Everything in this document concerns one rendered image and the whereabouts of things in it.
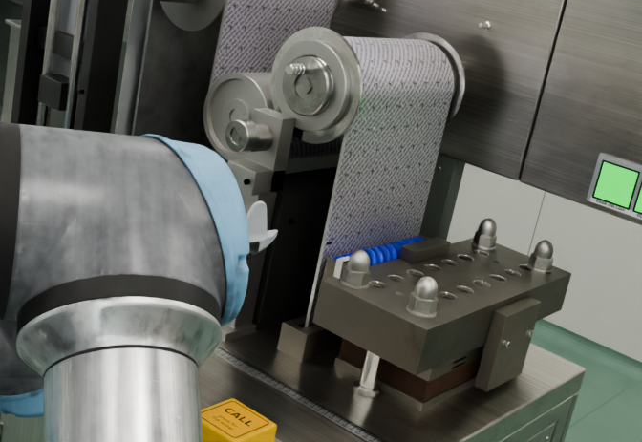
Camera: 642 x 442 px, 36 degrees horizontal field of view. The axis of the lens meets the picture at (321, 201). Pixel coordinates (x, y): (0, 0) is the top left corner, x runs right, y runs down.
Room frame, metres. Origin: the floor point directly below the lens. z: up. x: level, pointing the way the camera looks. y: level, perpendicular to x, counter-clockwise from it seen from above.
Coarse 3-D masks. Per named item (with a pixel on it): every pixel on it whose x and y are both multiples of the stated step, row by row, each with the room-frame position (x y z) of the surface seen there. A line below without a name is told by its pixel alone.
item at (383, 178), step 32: (416, 128) 1.33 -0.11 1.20; (352, 160) 1.22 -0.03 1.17; (384, 160) 1.28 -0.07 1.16; (416, 160) 1.35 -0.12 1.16; (352, 192) 1.23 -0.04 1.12; (384, 192) 1.30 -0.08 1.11; (416, 192) 1.36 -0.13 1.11; (352, 224) 1.24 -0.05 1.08; (384, 224) 1.31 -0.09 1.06; (416, 224) 1.38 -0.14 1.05; (320, 256) 1.20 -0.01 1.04
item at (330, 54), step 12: (300, 48) 1.24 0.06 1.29; (312, 48) 1.23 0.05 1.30; (324, 48) 1.22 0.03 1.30; (288, 60) 1.25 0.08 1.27; (324, 60) 1.22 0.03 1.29; (336, 60) 1.21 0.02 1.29; (276, 72) 1.26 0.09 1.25; (336, 72) 1.20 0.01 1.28; (348, 72) 1.21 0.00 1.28; (276, 84) 1.26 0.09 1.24; (336, 84) 1.20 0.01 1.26; (348, 84) 1.20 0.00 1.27; (276, 96) 1.25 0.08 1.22; (336, 96) 1.20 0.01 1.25; (348, 96) 1.20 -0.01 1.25; (288, 108) 1.24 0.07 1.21; (336, 108) 1.20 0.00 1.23; (300, 120) 1.23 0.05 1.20; (312, 120) 1.22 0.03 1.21; (324, 120) 1.21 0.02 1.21; (336, 120) 1.21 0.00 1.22
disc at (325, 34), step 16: (304, 32) 1.25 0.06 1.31; (320, 32) 1.24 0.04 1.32; (336, 32) 1.23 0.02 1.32; (288, 48) 1.27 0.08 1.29; (336, 48) 1.22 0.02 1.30; (352, 48) 1.21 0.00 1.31; (352, 64) 1.20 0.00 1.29; (272, 80) 1.27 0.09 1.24; (352, 80) 1.20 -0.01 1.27; (272, 96) 1.27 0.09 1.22; (352, 96) 1.20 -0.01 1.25; (352, 112) 1.20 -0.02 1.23; (336, 128) 1.21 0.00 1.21
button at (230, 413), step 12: (216, 408) 0.97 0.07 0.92; (228, 408) 0.97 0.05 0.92; (240, 408) 0.98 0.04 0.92; (204, 420) 0.93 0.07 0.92; (216, 420) 0.94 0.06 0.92; (228, 420) 0.94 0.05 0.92; (240, 420) 0.95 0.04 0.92; (252, 420) 0.95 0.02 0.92; (264, 420) 0.96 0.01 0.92; (204, 432) 0.93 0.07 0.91; (216, 432) 0.92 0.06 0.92; (228, 432) 0.92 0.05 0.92; (240, 432) 0.92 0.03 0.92; (252, 432) 0.93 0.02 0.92; (264, 432) 0.94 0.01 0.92
